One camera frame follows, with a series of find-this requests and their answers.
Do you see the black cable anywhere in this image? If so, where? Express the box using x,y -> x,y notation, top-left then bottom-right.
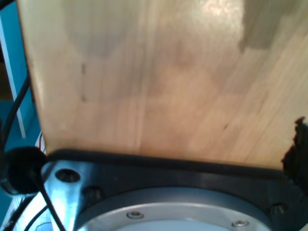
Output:
33,178 -> 67,231
0,77 -> 33,154

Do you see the black round cable plug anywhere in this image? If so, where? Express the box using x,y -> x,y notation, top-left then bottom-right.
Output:
4,147 -> 47,196

